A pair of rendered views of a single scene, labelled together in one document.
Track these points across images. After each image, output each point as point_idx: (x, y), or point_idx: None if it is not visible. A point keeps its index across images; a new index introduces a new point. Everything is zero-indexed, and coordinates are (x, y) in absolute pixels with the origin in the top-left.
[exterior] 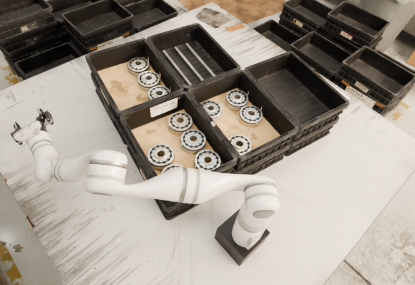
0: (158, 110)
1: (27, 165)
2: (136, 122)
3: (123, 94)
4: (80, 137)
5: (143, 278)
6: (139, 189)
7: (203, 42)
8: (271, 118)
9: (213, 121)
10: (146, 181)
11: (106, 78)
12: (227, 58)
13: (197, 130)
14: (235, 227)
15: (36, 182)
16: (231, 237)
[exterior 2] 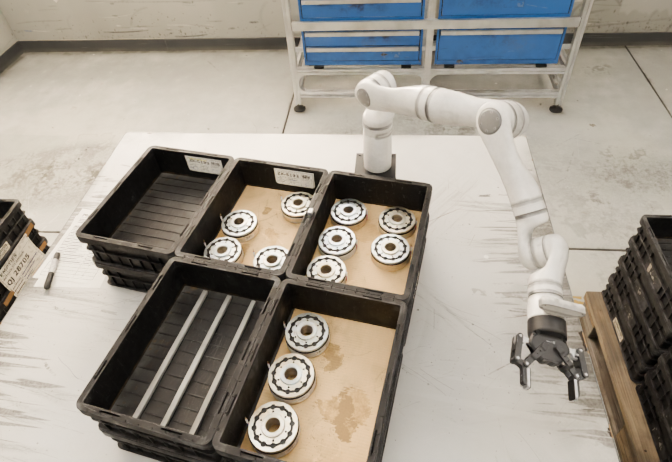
0: None
1: (567, 435)
2: None
3: (352, 391)
4: (459, 424)
5: (482, 216)
6: (481, 98)
7: (115, 384)
8: (226, 206)
9: (305, 215)
10: (470, 104)
11: (350, 456)
12: (157, 290)
13: (320, 245)
14: (389, 148)
15: (561, 392)
16: (391, 168)
